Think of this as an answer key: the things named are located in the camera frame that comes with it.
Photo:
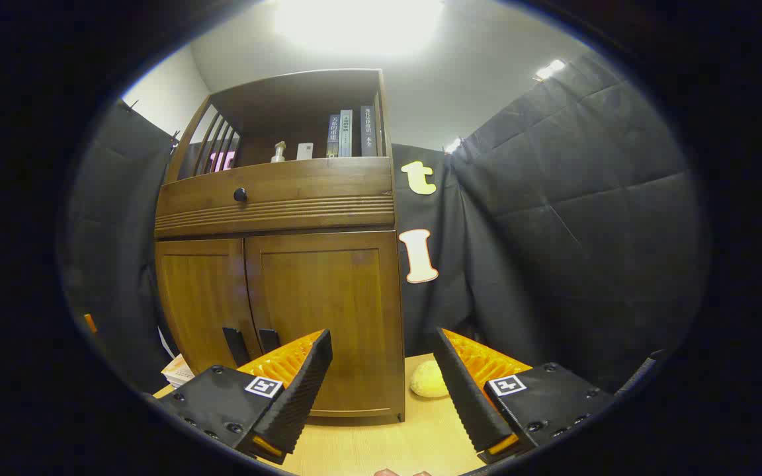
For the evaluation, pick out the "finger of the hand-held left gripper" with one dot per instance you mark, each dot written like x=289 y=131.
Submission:
x=90 y=323

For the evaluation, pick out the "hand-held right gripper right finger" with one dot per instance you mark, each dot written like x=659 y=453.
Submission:
x=464 y=396

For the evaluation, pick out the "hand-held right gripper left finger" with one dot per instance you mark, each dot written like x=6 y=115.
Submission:
x=301 y=390

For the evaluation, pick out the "wooden shoe cabinet door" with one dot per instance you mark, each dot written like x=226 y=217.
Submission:
x=328 y=297
x=199 y=297

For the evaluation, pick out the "wooden double-door shoe cabinet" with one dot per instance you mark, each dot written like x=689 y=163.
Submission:
x=288 y=106

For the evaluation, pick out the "wooden cabinet drawer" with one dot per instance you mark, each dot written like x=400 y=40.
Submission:
x=315 y=185

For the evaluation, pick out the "yellow sponge ball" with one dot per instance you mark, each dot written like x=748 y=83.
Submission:
x=428 y=388

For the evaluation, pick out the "thick beige cover book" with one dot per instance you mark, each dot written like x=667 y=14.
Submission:
x=178 y=367

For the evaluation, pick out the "thin white book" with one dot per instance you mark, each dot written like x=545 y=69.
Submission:
x=181 y=385
x=179 y=381

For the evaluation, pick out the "black drawer knob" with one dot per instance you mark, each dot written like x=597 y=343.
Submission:
x=240 y=194

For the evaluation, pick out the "black backdrop cloth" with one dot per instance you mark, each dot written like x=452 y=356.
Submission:
x=586 y=231

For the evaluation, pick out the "small pump bottle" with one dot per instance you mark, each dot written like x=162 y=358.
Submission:
x=278 y=153

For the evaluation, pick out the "small white box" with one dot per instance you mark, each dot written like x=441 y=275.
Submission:
x=304 y=151

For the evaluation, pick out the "small ceiling light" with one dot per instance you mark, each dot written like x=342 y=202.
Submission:
x=453 y=145
x=550 y=69

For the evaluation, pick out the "blue-grey spine book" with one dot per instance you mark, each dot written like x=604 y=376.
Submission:
x=333 y=135

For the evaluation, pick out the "light grey spine book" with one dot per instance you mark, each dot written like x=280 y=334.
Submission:
x=345 y=132

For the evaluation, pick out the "dark spine book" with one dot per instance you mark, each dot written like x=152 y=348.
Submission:
x=368 y=132

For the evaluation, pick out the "large ceiling light panel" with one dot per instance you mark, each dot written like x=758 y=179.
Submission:
x=361 y=23

